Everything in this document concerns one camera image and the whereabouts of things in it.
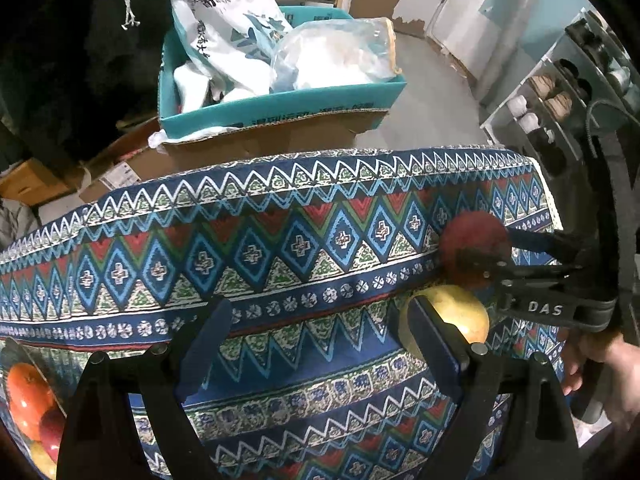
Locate clear plastic bag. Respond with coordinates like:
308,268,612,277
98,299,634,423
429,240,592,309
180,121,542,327
270,17,401,93

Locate teal cardboard box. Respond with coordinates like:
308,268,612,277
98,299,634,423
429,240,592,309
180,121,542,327
157,6,407,138

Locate red apple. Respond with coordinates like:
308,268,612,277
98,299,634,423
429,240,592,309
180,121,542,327
39,407,68,461
439,211,512,291

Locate white printed rice bag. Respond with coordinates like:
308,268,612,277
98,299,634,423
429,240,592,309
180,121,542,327
97,0,296,111

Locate yellow apple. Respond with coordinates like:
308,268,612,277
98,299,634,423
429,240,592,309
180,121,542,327
398,285,490,361

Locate dark hanging jackets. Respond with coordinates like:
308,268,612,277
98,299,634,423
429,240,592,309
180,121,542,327
0,0,176,161

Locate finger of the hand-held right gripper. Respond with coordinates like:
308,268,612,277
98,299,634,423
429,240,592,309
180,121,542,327
505,227,593,266
452,250,576,291

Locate clear glass plate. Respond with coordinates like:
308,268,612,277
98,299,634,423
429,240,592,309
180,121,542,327
0,337,68,480

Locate person's right hand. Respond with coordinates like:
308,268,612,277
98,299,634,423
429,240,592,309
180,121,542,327
560,330,640,431

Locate shoe rack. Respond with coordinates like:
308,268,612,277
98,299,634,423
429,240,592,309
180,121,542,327
480,7,636,181

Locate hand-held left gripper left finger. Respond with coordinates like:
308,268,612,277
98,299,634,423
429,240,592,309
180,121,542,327
57,296,235,480

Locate blue patterned tablecloth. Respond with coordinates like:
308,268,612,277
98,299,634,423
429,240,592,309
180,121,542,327
0,147,568,480

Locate orange persimmon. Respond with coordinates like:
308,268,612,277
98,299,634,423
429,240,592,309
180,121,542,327
6,362,56,441

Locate brown cardboard box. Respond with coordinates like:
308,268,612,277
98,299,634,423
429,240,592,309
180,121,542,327
77,110,391,201

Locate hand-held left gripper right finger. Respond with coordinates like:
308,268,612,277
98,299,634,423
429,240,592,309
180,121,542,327
406,295,585,480

